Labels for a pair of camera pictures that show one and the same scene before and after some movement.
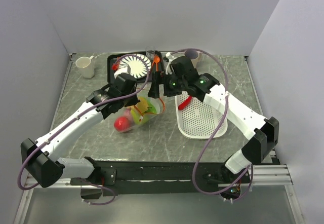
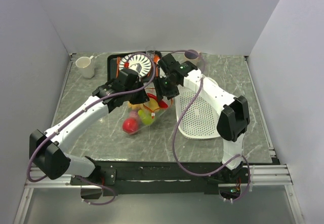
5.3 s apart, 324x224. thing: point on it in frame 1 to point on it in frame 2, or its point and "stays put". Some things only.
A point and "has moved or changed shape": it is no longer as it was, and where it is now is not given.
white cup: x=87 y=65 stays put
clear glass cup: x=150 y=51 stays put
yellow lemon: x=142 y=106 to x=152 y=104
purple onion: x=127 y=113 to x=133 y=114
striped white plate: x=136 y=65 stays put
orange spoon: x=156 y=60 stays put
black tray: x=157 y=65 stays put
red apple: x=121 y=123 to x=130 y=125
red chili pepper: x=186 y=103 to x=162 y=103
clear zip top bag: x=134 y=115 has moved or changed shape
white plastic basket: x=199 y=120 stays put
